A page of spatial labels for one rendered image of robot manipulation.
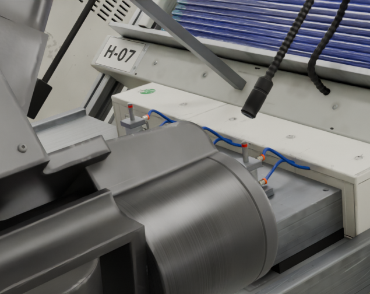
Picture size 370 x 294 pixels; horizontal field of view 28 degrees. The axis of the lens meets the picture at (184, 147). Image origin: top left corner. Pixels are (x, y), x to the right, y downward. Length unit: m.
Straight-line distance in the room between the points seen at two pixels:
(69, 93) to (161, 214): 1.95
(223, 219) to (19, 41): 0.10
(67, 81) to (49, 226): 1.96
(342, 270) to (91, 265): 0.57
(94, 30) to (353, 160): 1.48
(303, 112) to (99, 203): 0.73
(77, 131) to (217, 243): 1.01
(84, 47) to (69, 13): 0.11
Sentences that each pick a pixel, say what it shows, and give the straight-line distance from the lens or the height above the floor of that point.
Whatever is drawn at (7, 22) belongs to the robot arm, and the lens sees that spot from 0.26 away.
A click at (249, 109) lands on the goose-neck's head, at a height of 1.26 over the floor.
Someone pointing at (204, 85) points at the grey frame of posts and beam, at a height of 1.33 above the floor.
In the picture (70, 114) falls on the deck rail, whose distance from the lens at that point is 1.32.
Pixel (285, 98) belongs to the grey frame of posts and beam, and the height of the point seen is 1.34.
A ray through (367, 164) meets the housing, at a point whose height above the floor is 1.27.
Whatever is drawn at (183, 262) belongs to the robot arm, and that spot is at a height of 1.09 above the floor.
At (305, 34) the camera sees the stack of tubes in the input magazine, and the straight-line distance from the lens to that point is 1.00.
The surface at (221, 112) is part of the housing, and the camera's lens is 1.01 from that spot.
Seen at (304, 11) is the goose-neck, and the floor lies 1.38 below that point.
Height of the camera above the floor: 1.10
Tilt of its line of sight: 7 degrees up
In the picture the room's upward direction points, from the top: 29 degrees clockwise
